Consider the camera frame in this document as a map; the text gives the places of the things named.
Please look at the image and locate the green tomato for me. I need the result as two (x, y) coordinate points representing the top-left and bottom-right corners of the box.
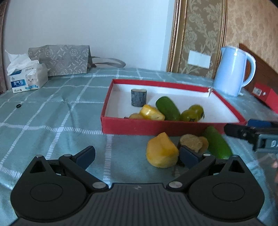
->
(181, 109), (199, 122)
(189, 104), (205, 120)

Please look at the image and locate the dark cylindrical eggplant piece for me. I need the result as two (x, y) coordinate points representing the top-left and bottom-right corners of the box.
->
(130, 88), (147, 107)

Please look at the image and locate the light blue electric kettle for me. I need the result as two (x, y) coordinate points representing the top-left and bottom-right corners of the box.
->
(213, 46), (256, 96)

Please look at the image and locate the white tissue pack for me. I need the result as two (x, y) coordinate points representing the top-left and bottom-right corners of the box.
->
(7, 53), (48, 94)

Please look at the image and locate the grey patterned paper bag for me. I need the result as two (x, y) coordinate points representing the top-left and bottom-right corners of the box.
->
(28, 45), (126, 77)

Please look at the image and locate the small brown potato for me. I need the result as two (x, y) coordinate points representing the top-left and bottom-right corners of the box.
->
(179, 134), (203, 152)

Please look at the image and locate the white wall switch panel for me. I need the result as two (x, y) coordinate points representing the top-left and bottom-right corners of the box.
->
(187, 50), (211, 69)

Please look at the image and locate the teal checked tablecloth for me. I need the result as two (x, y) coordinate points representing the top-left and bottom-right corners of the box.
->
(0, 67), (278, 224)

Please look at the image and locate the green cucumber piece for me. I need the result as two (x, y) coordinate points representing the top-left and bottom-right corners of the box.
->
(156, 96), (181, 121)
(203, 126), (233, 159)

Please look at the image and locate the yellow potato chunk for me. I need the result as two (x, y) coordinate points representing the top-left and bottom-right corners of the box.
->
(129, 113), (144, 120)

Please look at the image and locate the wooden headboard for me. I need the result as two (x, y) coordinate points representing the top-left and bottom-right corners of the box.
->
(239, 43), (278, 93)

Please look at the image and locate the red cardboard box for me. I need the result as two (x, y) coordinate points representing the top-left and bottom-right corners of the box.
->
(252, 82), (278, 113)

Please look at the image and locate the yellow fruit chunk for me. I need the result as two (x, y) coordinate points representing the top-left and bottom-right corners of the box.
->
(146, 132), (179, 169)

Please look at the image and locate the red shallow cardboard tray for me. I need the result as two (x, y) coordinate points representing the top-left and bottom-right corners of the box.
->
(100, 79), (246, 136)

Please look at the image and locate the green tomato front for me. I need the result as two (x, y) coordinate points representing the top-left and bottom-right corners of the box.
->
(181, 109), (199, 122)

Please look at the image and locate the green tomato back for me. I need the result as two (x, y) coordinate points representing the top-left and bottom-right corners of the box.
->
(189, 104), (205, 120)

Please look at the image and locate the gold picture frame moulding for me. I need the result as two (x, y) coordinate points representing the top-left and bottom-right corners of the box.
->
(167, 1), (228, 79)

